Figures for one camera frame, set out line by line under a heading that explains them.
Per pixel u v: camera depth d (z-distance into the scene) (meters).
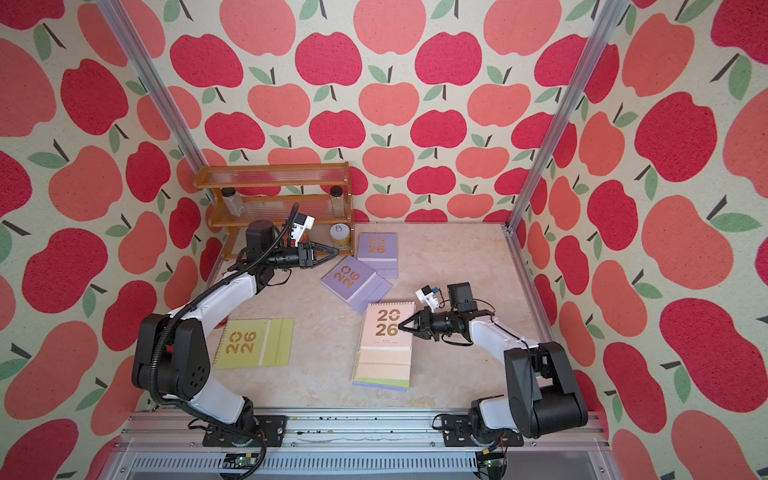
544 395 0.43
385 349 0.80
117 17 0.70
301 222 0.76
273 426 0.75
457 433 0.73
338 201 0.98
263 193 1.14
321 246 0.74
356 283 1.01
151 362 0.42
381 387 0.80
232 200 0.98
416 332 0.78
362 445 0.74
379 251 1.11
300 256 0.72
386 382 0.79
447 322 0.75
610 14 0.70
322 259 0.75
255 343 0.88
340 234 1.11
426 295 0.82
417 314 0.79
